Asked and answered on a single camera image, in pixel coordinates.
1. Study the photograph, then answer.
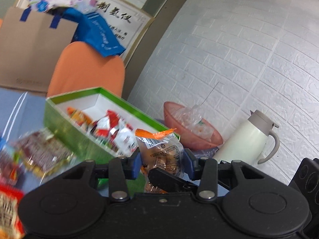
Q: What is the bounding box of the green cardboard box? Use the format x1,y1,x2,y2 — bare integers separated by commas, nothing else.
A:
43,87,168,164

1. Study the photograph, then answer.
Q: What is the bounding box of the brown yellow nut packet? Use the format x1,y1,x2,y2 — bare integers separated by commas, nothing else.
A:
15,128,74,178

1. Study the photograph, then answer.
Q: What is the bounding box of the orange snack bag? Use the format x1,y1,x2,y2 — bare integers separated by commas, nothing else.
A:
67,107,93,130

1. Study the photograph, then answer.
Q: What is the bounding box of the right orange chair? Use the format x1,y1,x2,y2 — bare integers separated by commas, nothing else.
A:
46,42,125,97

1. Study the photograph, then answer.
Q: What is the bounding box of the brown paper bag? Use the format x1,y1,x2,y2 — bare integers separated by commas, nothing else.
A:
1,7,77,93

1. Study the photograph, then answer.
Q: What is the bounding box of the red twist snack bag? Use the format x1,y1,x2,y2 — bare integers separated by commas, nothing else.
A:
1,184,24,238

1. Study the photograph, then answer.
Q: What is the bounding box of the white red chocolate packet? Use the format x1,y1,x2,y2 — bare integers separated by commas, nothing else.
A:
90,110,138,157

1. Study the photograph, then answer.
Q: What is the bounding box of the blue fabric bag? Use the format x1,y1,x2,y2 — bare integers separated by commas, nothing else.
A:
60,6,127,58

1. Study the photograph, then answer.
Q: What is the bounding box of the clear orange-top snack packet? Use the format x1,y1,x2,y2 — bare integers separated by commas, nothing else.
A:
135,129,184,194

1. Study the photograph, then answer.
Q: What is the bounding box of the clear dried fruit packet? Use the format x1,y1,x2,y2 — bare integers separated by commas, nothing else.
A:
0,144,23,186

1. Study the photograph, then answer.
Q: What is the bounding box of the white thermos jug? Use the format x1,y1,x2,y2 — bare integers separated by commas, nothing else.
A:
213,110,280,165

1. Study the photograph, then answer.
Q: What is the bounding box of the pink glass bowl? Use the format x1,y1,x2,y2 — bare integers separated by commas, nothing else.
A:
163,101,223,151

